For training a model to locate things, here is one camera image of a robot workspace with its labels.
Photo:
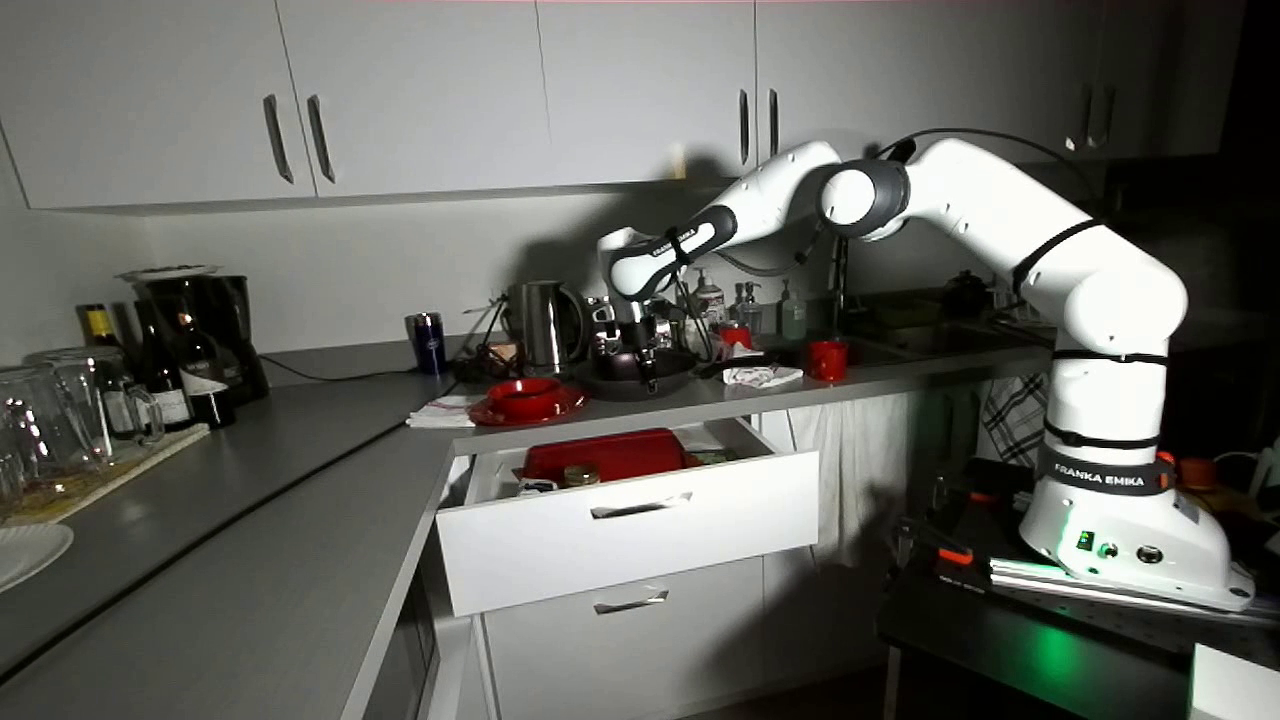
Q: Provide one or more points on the shiny steel pot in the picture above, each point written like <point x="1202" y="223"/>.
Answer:
<point x="604" y="327"/>

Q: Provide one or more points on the dark glass bottle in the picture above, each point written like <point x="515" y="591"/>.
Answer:
<point x="162" y="375"/>

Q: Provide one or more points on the red mug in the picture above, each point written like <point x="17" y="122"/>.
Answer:
<point x="824" y="361"/>

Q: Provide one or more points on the black coffee machine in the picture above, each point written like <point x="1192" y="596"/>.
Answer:
<point x="205" y="335"/>

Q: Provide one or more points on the red container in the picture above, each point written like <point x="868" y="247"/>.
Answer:
<point x="604" y="457"/>

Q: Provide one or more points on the orange black clamp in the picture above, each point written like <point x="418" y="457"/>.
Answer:
<point x="954" y="558"/>

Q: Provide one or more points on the white plate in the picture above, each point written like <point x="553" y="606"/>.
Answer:
<point x="27" y="554"/>

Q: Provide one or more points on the closed white drawer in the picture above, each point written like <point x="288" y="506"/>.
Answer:
<point x="624" y="653"/>

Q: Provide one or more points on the white fabric curtain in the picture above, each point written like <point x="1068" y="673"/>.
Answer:
<point x="843" y="464"/>

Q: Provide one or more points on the yellow capped bottle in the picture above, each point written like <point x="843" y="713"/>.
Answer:
<point x="107" y="361"/>

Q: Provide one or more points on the clear glass jar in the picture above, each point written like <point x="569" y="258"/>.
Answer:
<point x="69" y="407"/>
<point x="20" y="441"/>

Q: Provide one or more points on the white paper napkin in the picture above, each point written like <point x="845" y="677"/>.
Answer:
<point x="435" y="416"/>

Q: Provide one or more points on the white crumpled cloth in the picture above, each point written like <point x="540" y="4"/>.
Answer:
<point x="763" y="377"/>

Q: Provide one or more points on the small red cup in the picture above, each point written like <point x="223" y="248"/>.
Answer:
<point x="739" y="340"/>

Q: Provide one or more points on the checkered kitchen towel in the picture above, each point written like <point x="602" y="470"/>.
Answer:
<point x="1017" y="421"/>

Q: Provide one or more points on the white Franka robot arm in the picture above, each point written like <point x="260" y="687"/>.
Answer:
<point x="1105" y="306"/>

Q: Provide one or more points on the wooden cutting board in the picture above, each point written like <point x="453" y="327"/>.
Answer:
<point x="123" y="475"/>

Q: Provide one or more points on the steel electric kettle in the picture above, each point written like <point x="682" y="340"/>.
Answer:
<point x="545" y="327"/>

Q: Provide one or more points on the red plate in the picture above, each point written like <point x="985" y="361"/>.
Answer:
<point x="525" y="402"/>

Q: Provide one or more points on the open white drawer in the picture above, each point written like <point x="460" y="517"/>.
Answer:
<point x="624" y="535"/>

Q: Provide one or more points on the black frying pan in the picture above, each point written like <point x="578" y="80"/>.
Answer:
<point x="624" y="377"/>

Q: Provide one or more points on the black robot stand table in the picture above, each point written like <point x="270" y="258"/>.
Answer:
<point x="1043" y="653"/>

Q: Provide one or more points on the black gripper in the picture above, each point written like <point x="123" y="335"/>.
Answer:
<point x="665" y="323"/>

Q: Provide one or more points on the white box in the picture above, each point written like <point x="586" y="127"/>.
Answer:
<point x="1233" y="687"/>

